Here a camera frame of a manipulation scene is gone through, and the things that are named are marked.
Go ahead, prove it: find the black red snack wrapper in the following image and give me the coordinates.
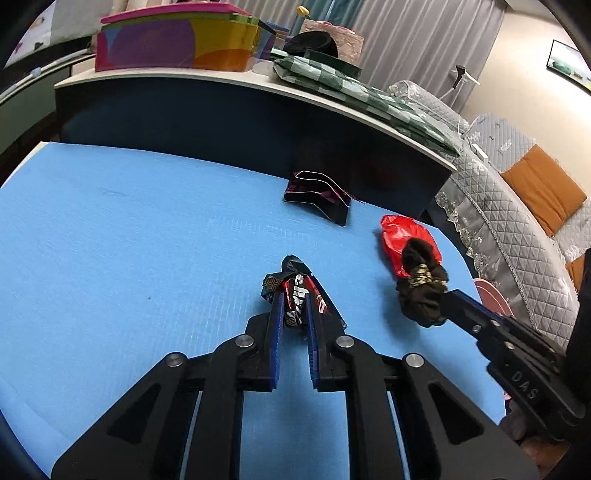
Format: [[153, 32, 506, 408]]
[[261, 254, 345, 330]]

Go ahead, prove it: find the framed wall picture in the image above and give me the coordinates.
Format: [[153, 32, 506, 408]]
[[546, 39, 591, 95]]

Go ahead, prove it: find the colourful gift box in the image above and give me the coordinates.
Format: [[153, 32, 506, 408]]
[[95, 1, 278, 73]]

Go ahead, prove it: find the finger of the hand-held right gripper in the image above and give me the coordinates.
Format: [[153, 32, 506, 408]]
[[441, 290, 514, 357]]

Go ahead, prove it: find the orange cushion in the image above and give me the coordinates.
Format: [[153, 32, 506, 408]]
[[566, 256, 588, 292], [501, 144, 589, 236]]

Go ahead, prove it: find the dark counter with white top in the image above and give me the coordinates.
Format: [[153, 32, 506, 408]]
[[54, 65, 458, 222]]

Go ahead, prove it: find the black folded packet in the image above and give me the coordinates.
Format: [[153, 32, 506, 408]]
[[283, 170, 354, 227]]

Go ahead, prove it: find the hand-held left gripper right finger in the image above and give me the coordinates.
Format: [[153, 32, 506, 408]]
[[305, 295, 539, 480]]

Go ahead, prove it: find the black hat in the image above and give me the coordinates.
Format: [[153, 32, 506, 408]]
[[283, 31, 339, 58]]

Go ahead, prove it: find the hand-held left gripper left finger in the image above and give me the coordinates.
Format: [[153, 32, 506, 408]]
[[51, 291, 284, 480]]

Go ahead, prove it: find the sofa with grey quilted cover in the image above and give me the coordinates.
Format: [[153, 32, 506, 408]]
[[388, 79, 591, 352]]

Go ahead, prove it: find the grey curtain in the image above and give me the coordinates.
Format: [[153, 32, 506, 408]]
[[351, 0, 506, 114]]

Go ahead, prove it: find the green checkered cloth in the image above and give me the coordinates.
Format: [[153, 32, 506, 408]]
[[272, 48, 460, 155]]

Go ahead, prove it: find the pink patterned bag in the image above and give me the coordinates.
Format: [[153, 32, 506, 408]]
[[314, 21, 365, 61]]

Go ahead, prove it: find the black cloth with gold band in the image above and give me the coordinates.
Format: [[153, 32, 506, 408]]
[[397, 237, 451, 328]]

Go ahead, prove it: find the white stand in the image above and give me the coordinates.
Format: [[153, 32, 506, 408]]
[[438, 65, 481, 114]]

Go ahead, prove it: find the person's right hand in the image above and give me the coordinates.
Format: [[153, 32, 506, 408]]
[[501, 401, 573, 476]]

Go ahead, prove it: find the small red plastic bag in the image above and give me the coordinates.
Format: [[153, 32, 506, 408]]
[[379, 215, 439, 280]]

